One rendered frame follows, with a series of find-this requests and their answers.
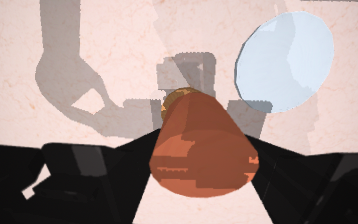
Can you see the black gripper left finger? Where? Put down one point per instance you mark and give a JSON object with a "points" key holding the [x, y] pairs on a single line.
{"points": [[124, 169]]}

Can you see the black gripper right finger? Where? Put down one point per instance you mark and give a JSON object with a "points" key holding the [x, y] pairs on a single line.
{"points": [[295, 187]]}

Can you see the orange cup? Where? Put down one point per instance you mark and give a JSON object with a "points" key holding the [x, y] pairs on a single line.
{"points": [[200, 151]]}

